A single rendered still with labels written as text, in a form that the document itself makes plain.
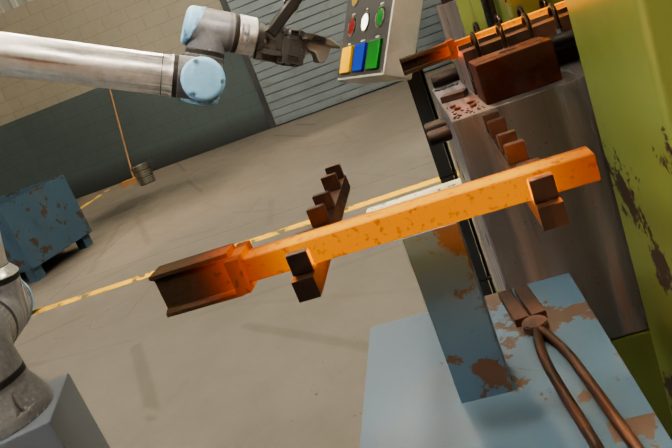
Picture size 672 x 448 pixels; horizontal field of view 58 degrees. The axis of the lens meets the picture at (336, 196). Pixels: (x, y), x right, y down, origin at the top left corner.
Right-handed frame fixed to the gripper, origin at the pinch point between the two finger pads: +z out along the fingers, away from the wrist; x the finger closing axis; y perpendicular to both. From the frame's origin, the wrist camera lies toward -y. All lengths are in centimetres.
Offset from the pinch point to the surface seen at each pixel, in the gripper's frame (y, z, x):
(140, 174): 110, -10, -739
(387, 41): -1.9, 11.1, 6.6
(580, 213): 30, 21, 70
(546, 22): -1, 17, 60
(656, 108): 15, 6, 95
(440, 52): 5.2, 5.0, 45.8
